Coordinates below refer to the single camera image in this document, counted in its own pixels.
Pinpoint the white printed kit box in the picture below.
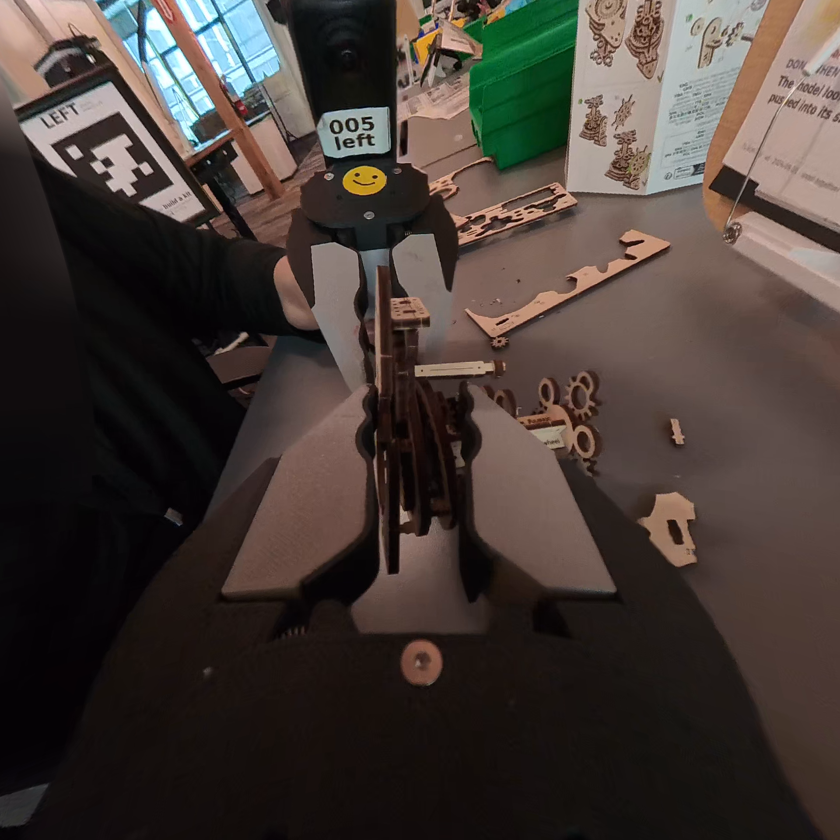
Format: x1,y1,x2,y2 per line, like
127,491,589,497
566,0,770,196

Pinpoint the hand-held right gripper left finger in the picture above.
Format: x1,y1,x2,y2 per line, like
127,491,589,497
221,384,383,603

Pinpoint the person's black shirt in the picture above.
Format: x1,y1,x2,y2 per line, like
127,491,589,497
39,328,263,788

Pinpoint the wooden gear model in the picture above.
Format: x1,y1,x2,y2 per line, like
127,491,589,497
357,266,601,577

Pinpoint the person's left forearm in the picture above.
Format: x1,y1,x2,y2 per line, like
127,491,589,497
29,154,293,345

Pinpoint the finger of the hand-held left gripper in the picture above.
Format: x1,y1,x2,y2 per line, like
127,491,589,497
310,243,368,395
392,233,454,368

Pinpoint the wooden sheet with large cutouts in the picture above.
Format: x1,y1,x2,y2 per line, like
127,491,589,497
427,156,494,201

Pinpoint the small wooden bracket piece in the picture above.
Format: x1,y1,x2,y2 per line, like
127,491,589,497
638,492,698,568

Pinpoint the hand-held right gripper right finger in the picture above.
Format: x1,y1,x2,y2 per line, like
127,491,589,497
457,382,619,603

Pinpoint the black framed marker sign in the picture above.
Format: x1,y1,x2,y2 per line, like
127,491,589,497
14,80,221,227

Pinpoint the wooden sheet with rectangular cutout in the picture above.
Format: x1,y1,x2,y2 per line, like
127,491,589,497
453,182,578,247

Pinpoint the wavy wooden sheet offcut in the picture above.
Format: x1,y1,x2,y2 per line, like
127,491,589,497
465,230,672,337

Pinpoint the instruction sheet on stand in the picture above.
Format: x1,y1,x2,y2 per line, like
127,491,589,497
702,0,840,296

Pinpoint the green plastic bin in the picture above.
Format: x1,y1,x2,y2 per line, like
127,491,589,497
469,0,580,172

